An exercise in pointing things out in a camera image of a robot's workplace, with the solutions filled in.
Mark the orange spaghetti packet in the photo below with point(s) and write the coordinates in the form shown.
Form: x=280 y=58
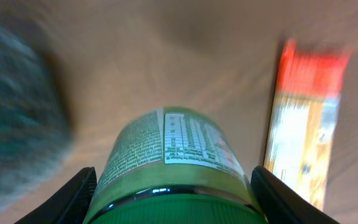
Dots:
x=304 y=118

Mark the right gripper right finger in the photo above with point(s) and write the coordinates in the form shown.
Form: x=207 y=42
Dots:
x=281 y=204

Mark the green lidded jar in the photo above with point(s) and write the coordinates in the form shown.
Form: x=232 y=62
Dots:
x=173 y=165

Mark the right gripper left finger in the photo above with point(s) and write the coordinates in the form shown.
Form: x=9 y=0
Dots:
x=69 y=204

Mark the grey plastic basket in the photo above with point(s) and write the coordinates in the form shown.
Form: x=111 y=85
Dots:
x=35 y=136

